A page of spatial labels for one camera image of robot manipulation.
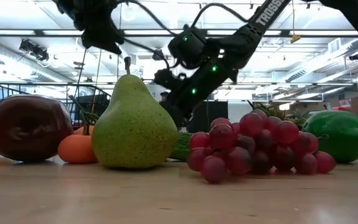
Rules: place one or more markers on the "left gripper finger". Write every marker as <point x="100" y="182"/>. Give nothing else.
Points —
<point x="101" y="40"/>

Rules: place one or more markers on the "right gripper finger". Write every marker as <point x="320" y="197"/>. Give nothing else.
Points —
<point x="182" y="116"/>

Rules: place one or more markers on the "green bumpy cucumber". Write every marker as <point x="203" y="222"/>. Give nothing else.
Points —
<point x="182" y="146"/>

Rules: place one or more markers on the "red grape bunch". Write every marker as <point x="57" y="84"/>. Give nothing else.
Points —
<point x="222" y="137"/>

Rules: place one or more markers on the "green pear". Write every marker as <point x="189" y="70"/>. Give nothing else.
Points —
<point x="134" y="130"/>

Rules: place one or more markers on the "dark red apple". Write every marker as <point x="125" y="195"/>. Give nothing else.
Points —
<point x="26" y="127"/>

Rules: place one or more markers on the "large green lime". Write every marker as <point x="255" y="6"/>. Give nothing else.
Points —
<point x="340" y="137"/>

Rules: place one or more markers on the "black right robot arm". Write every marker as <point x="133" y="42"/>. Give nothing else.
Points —
<point x="244" y="40"/>

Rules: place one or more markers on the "person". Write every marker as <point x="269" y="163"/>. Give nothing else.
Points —
<point x="164" y="93"/>

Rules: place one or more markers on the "black partition panel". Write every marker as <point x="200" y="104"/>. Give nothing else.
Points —
<point x="216" y="116"/>

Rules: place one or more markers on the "round black ceiling lamp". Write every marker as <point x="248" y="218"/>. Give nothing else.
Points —
<point x="158" y="54"/>

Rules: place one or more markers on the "black ceiling fixture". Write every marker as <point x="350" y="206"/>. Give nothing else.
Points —
<point x="34" y="49"/>

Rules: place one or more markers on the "potted succulent plant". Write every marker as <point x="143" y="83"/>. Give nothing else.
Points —
<point x="273" y="110"/>

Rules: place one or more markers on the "yellow hanging tag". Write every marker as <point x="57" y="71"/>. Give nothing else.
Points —
<point x="295" y="38"/>

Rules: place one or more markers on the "small black ceiling device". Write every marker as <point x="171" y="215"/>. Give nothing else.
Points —
<point x="356" y="56"/>

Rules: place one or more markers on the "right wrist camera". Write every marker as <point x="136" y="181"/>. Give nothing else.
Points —
<point x="188" y="46"/>

